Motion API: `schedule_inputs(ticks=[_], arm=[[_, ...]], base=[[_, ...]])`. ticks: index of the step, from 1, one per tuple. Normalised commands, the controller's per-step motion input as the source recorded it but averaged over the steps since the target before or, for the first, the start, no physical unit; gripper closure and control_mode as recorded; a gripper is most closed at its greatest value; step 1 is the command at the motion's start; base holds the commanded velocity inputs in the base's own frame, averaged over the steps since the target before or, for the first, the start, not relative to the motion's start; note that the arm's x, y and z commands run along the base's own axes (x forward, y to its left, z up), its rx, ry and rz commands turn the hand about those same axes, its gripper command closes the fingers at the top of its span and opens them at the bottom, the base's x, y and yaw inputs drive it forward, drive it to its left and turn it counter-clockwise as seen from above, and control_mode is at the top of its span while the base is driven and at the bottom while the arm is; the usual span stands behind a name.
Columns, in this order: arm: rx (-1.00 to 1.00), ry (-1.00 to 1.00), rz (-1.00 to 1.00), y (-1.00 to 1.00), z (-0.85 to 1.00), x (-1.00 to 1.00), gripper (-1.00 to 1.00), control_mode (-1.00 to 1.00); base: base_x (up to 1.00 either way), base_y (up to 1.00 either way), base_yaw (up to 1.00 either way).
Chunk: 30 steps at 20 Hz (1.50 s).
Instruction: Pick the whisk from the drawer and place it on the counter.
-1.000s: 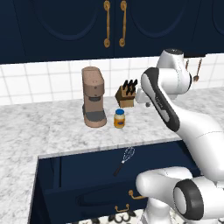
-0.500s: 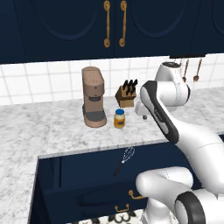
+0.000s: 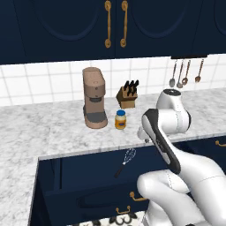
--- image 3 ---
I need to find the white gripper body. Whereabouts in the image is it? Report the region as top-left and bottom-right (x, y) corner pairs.
(137, 124), (152, 144)

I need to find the navy open drawer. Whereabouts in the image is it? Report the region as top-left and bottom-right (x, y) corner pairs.
(30, 144), (175, 226)

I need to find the navy lower drawer front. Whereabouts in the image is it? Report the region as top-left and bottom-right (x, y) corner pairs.
(65, 202), (149, 226)

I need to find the blue-lidded yellow jar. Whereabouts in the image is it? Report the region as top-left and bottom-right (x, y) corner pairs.
(114, 109), (127, 131)

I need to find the wooden knife block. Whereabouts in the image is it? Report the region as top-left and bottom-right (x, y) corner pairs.
(115, 79), (140, 109)

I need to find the brown coffee machine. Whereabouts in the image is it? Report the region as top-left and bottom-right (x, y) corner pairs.
(81, 66), (109, 130)

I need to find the silver hanging spoon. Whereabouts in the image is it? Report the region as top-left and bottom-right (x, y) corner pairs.
(169, 59), (178, 88)
(176, 59), (185, 89)

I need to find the bronze hanging spoon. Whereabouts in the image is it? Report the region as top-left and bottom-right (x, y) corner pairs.
(181, 59), (192, 87)
(194, 58), (205, 84)

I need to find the navy cupboard door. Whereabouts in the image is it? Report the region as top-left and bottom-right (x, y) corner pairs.
(114, 0), (210, 59)
(206, 0), (226, 57)
(0, 0), (117, 65)

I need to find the black-handled wire whisk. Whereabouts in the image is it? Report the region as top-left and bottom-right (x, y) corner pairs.
(113, 147), (137, 178)

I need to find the dark utensil rail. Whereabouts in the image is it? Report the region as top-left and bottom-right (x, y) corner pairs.
(170, 54), (209, 60)

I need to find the gold cupboard handle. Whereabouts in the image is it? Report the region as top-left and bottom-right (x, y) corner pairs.
(119, 0), (129, 49)
(104, 0), (113, 49)

